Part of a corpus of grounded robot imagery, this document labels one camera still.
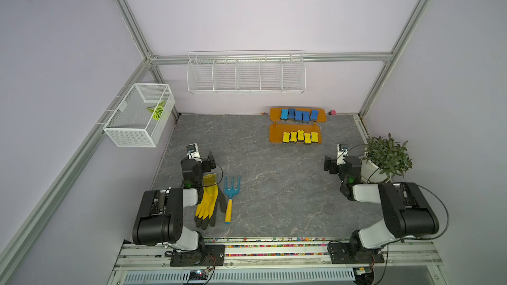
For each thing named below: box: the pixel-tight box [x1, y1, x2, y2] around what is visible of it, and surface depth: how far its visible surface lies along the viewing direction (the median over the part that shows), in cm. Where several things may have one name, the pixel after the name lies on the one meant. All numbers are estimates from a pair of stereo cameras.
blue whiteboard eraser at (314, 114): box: [310, 109, 319, 123], surface depth 101 cm
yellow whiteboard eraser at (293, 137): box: [289, 131, 298, 144], surface depth 110 cm
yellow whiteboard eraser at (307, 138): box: [304, 132, 312, 144], surface depth 110 cm
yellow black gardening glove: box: [194, 173, 227, 231], surface depth 86 cm
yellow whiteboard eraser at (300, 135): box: [297, 129, 305, 142], surface depth 110 cm
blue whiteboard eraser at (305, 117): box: [301, 110, 310, 124], surface depth 99 cm
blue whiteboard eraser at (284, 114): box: [280, 108, 289, 121], surface depth 101 cm
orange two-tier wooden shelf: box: [269, 107, 327, 144], surface depth 107 cm
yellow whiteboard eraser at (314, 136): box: [310, 131, 319, 143], surface depth 110 cm
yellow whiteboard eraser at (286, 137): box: [281, 131, 291, 143], surface depth 110 cm
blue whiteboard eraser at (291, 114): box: [287, 108, 296, 121], surface depth 101 cm
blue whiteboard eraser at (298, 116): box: [294, 110, 303, 123], surface depth 101 cm
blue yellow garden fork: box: [223, 176, 241, 224], surface depth 88 cm
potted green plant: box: [360, 132, 413, 185], surface depth 81 cm
